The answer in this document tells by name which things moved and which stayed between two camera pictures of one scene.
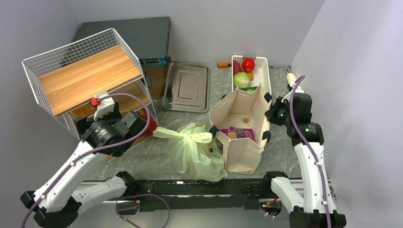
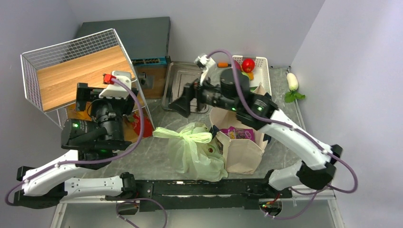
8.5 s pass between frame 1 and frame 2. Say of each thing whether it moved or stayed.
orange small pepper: stayed
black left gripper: moved
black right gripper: moved
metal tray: stayed
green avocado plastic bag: stayed
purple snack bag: stayed
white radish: stayed
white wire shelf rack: moved
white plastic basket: stayed
